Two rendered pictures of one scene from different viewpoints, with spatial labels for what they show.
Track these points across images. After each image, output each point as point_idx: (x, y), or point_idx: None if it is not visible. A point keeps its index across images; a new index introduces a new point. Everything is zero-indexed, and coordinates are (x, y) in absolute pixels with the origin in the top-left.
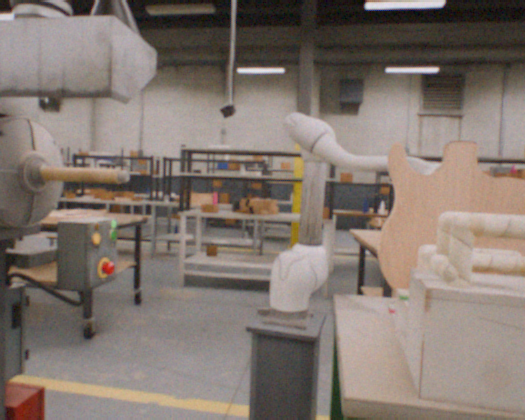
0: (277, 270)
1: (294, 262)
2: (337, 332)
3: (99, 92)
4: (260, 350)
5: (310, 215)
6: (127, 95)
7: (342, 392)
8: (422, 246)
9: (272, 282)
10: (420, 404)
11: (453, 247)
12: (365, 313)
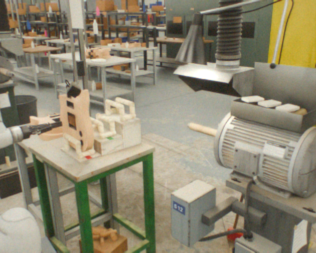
0: (34, 223)
1: (27, 210)
2: (122, 159)
3: (205, 89)
4: None
5: None
6: (194, 88)
7: (152, 148)
8: (102, 122)
9: (35, 236)
10: (143, 142)
11: (134, 109)
12: (95, 163)
